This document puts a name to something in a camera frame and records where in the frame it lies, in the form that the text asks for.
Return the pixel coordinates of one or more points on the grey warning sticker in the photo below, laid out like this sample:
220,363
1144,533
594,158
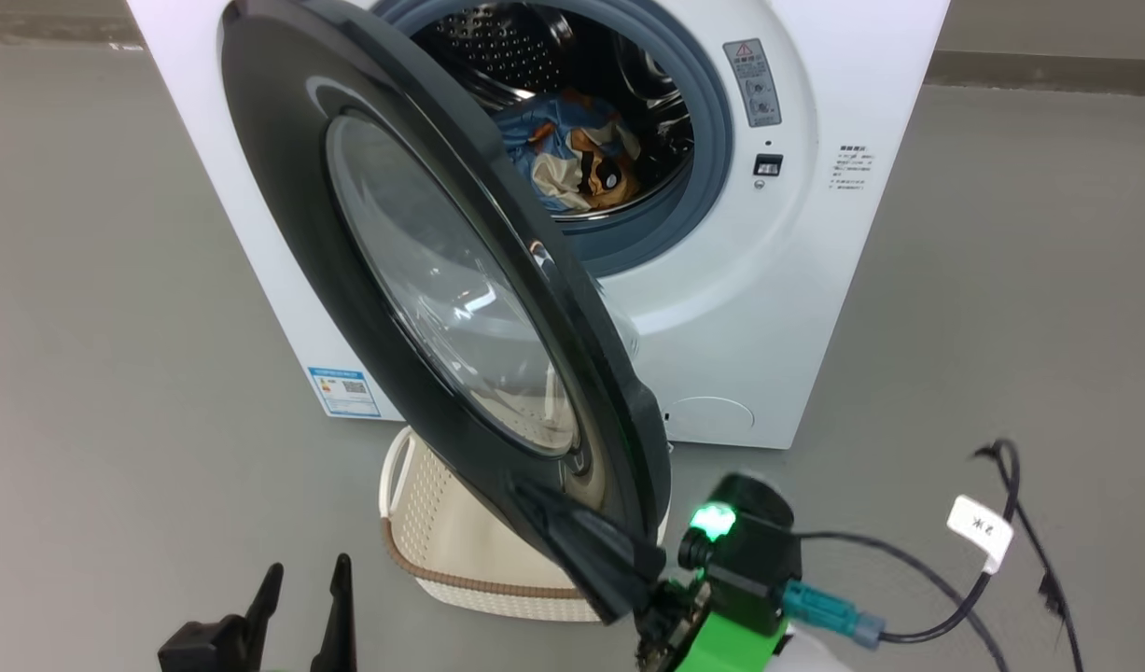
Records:
752,84

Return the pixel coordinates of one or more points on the blue white energy label sticker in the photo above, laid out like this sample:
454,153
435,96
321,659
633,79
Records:
343,392

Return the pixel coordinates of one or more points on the round white filter cover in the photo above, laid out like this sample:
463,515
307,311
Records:
712,420

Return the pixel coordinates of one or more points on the cream perforated laundry basket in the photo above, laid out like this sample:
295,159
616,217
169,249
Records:
460,532

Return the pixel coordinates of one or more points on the right gripper black motor cylinder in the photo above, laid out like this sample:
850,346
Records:
763,490

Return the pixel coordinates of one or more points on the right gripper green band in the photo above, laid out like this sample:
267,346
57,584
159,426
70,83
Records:
721,644

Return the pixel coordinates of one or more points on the grey rubber door gasket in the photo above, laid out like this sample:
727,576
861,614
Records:
712,168

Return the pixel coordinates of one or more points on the blue cartoon print clothes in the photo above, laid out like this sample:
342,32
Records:
553,140

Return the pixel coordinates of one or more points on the white front-load washing machine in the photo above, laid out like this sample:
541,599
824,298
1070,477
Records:
787,308

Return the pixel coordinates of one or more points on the black door lock latch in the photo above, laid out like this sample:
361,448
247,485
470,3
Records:
768,165

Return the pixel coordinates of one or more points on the black round glass washer door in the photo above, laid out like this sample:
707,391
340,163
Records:
441,280

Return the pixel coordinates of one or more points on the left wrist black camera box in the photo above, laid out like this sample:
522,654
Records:
203,649

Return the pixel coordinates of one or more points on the perforated steel washer drum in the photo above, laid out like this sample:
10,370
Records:
647,93

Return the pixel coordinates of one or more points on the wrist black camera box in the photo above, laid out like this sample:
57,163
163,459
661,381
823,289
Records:
203,649
749,579

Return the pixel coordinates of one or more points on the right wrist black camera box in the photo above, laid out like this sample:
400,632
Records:
749,579

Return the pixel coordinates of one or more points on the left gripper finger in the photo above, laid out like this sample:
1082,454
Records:
264,625
339,625

